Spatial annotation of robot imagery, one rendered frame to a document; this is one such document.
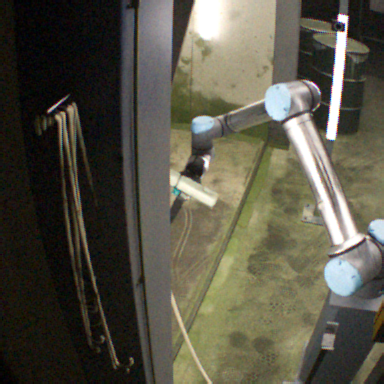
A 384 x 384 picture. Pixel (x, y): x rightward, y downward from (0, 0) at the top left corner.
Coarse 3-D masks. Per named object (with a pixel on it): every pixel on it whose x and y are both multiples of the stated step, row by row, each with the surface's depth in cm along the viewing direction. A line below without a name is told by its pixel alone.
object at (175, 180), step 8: (176, 176) 176; (184, 176) 177; (176, 184) 177; (184, 184) 175; (192, 184) 176; (184, 192) 177; (192, 192) 175; (200, 192) 175; (208, 192) 176; (176, 200) 181; (184, 200) 180; (200, 200) 176; (208, 200) 175; (216, 200) 176; (176, 208) 183
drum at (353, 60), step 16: (320, 48) 366; (320, 64) 375; (352, 64) 359; (320, 80) 383; (352, 80) 368; (320, 96) 390; (352, 96) 378; (320, 112) 398; (352, 112) 388; (320, 128) 406; (352, 128) 399
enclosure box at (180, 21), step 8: (176, 0) 173; (184, 0) 172; (192, 0) 171; (176, 8) 175; (184, 8) 174; (192, 8) 172; (176, 16) 177; (184, 16) 177; (176, 24) 180; (184, 24) 179; (176, 32) 182; (184, 32) 181; (176, 40) 184; (184, 40) 183; (176, 48) 186; (176, 56) 188; (176, 64) 189
